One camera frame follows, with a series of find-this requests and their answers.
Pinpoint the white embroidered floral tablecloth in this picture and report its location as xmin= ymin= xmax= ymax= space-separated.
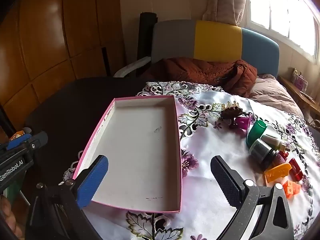
xmin=59 ymin=81 xmax=320 ymax=240

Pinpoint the yellow orange toy truck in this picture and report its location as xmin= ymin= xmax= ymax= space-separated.
xmin=264 ymin=162 xmax=292 ymax=183

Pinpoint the purple plastic toy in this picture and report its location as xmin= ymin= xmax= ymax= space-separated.
xmin=235 ymin=114 xmax=253 ymax=130

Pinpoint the shiny red cylindrical case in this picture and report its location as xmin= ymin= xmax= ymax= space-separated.
xmin=288 ymin=157 xmax=305 ymax=182

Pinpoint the rust brown quilted jacket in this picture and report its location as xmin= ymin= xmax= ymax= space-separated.
xmin=140 ymin=57 xmax=258 ymax=98

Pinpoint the pale pink duvet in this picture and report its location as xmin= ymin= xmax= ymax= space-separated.
xmin=250 ymin=74 xmax=305 ymax=119

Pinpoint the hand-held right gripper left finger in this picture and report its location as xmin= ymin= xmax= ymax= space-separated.
xmin=25 ymin=154 xmax=109 ymax=240

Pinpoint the white green plug-in device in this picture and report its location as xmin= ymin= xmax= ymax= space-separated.
xmin=260 ymin=134 xmax=290 ymax=153

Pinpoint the wooden bedside shelf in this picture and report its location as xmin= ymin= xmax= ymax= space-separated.
xmin=279 ymin=75 xmax=320 ymax=120

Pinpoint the bright window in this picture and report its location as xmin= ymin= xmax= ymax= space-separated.
xmin=246 ymin=0 xmax=318 ymax=60

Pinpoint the person's left hand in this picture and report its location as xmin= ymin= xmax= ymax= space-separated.
xmin=0 ymin=195 xmax=19 ymax=235

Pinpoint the black wardrobe handle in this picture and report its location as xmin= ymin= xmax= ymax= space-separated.
xmin=101 ymin=47 xmax=110 ymax=77

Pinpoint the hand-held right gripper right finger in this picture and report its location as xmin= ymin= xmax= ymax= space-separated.
xmin=210 ymin=156 xmax=295 ymax=240

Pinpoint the pink cardboard box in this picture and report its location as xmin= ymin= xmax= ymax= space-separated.
xmin=72 ymin=95 xmax=184 ymax=213

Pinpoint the beige curtain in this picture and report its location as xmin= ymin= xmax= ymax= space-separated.
xmin=202 ymin=0 xmax=250 ymax=27

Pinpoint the brown toy cake stand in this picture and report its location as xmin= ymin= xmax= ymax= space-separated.
xmin=220 ymin=102 xmax=244 ymax=129

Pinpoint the grey yellow blue headboard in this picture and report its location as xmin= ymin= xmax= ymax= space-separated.
xmin=150 ymin=19 xmax=280 ymax=78

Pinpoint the green plastic holder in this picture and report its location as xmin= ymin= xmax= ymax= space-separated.
xmin=246 ymin=119 xmax=268 ymax=147

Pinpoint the orange linked cubes toy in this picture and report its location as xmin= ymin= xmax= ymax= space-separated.
xmin=283 ymin=180 xmax=302 ymax=199

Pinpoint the small pink purple box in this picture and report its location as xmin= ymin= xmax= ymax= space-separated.
xmin=291 ymin=68 xmax=308 ymax=90

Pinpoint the black spool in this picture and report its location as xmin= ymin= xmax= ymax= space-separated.
xmin=249 ymin=139 xmax=278 ymax=169

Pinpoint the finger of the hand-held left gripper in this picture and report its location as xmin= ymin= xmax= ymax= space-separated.
xmin=6 ymin=134 xmax=32 ymax=151
xmin=25 ymin=131 xmax=48 ymax=153

